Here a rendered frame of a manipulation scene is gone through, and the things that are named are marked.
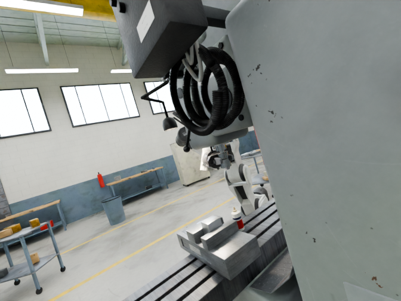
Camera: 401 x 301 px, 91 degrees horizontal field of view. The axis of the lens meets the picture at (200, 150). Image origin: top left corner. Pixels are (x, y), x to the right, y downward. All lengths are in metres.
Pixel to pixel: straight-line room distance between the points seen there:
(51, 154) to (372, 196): 8.14
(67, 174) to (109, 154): 1.48
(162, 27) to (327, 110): 0.28
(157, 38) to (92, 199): 7.91
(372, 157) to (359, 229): 0.11
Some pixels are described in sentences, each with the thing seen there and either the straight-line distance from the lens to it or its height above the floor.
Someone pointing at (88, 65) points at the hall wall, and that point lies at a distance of 9.27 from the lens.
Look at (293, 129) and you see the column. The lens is 0.36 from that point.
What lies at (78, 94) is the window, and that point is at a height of 4.29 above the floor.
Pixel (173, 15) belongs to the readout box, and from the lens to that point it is 0.35.
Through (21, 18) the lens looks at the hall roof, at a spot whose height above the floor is 6.19.
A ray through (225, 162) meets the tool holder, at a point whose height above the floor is 1.23.
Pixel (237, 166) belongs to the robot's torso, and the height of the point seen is 1.08.
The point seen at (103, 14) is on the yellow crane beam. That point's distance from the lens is 5.81.
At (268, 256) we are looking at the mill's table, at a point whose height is 0.85.
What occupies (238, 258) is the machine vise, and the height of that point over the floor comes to 0.95.
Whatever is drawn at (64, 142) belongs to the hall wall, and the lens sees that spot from 8.25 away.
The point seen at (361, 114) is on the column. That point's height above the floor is 1.31.
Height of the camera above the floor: 1.33
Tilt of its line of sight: 2 degrees down
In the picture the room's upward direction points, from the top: 16 degrees counter-clockwise
